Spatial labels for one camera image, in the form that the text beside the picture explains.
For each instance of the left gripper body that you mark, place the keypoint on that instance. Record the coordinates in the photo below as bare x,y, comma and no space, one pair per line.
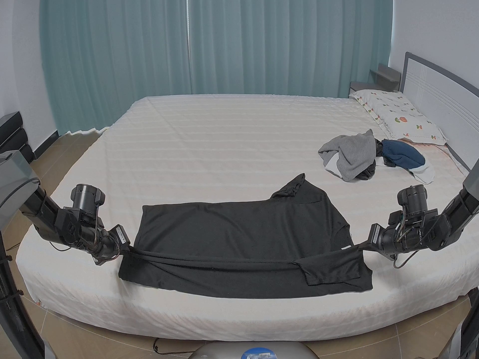
110,247

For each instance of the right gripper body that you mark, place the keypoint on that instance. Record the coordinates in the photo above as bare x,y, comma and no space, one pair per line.
383,239

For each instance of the black T-shirt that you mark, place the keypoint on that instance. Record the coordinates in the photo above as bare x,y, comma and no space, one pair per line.
232,230

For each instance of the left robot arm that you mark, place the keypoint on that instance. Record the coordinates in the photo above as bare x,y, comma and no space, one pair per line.
45,215

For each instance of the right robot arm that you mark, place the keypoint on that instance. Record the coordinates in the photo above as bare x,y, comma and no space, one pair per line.
449,223

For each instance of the pile of clothes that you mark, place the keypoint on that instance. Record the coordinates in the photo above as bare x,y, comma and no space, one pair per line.
355,152

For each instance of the bed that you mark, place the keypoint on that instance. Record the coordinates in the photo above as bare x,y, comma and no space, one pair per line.
224,137

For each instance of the white printed pillow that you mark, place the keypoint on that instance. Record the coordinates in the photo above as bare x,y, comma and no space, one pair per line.
400,116

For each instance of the grey bedside table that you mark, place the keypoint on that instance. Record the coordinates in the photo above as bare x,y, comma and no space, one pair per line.
381,77

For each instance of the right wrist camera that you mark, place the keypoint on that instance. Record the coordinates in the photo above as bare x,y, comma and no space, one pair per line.
412,200

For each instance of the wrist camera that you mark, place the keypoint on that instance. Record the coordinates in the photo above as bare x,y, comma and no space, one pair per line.
412,200
86,200

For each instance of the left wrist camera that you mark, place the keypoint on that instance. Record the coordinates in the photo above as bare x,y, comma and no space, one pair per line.
86,200

